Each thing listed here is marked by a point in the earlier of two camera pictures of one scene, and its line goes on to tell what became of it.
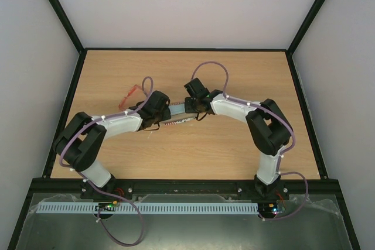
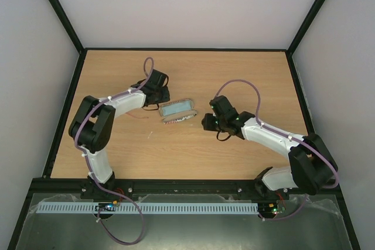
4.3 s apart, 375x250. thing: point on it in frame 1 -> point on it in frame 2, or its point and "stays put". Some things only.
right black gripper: (189, 105) -> (210, 121)
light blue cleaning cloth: (176, 109) stays put
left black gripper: (167, 115) -> (166, 96)
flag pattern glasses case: (180, 117) stays put
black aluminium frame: (261, 187) stays put
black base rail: (121, 189) stays put
